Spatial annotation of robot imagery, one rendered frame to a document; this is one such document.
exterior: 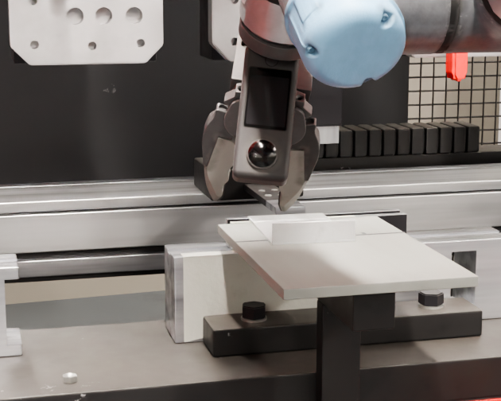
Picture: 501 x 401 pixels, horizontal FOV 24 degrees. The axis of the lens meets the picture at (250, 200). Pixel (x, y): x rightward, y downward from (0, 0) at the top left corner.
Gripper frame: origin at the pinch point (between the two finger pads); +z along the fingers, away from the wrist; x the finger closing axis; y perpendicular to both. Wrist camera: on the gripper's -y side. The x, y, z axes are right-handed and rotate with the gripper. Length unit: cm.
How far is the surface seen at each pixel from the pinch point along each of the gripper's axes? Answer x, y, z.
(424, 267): -16.5, -5.5, -0.6
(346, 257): -9.8, -3.0, 2.5
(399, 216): -17.2, 13.5, 13.1
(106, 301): 38, 199, 281
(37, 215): 24.7, 19.8, 29.4
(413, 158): -25, 48, 37
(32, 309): 65, 188, 278
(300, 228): -5.5, 2.0, 5.0
